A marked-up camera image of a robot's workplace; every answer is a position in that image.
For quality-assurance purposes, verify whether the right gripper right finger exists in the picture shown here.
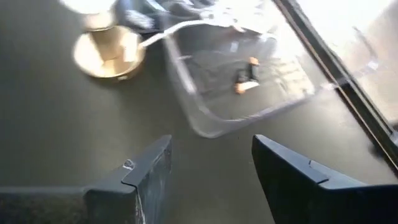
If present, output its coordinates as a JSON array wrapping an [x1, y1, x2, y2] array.
[[251, 134, 398, 224]]

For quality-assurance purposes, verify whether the black table mat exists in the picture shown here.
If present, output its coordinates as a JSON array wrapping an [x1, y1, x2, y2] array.
[[0, 0, 398, 224]]

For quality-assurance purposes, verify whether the white light bulb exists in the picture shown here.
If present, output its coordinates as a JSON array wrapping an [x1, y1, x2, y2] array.
[[58, 0, 118, 16]]

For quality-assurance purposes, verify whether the clear plastic bin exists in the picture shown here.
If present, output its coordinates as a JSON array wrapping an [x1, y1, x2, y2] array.
[[160, 0, 320, 140]]

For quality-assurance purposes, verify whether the white lamp cable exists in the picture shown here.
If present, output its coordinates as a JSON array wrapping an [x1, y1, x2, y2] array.
[[138, 18, 224, 50]]

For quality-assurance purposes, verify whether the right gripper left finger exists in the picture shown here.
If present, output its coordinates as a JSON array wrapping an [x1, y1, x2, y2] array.
[[0, 134, 174, 224]]

